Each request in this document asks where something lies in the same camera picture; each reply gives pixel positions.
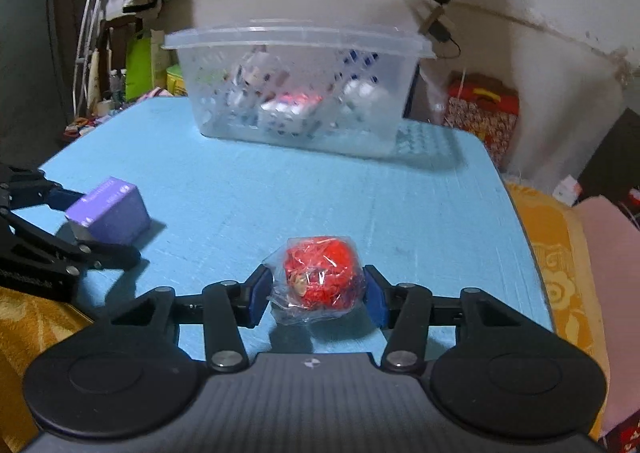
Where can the metal crutch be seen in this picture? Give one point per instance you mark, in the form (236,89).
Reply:
(87,43)

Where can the red packet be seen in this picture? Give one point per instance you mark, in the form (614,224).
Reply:
(320,273)

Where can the green paper bag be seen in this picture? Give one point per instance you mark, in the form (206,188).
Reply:
(140,65)

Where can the orange floral blanket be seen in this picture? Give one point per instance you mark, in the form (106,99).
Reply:
(550,258)

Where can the white paper piece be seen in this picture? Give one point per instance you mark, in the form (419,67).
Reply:
(567,190)

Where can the purple floral cloth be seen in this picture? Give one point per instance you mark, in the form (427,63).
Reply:
(155,94)

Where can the red patterned gift bag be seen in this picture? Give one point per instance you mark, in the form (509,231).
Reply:
(480,118)

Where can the clear water bottle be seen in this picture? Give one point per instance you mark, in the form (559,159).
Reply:
(116,83)

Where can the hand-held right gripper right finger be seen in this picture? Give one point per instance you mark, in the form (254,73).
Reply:
(375,300)

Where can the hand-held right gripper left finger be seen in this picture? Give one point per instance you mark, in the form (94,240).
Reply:
(260,295)

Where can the clear plastic basket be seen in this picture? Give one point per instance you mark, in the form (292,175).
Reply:
(300,83)

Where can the green lidded yellow box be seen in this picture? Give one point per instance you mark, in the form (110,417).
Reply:
(176,80)

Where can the red patterned cloth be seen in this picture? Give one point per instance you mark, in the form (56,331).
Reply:
(625,433)

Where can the pink cloth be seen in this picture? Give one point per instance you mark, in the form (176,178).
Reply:
(610,283)

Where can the purple carton box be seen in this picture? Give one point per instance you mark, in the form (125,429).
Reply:
(115,213)

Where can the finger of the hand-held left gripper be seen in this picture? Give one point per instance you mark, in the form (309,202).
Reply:
(100,253)
(55,198)

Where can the pink tissue pack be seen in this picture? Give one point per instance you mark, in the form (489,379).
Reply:
(289,105)

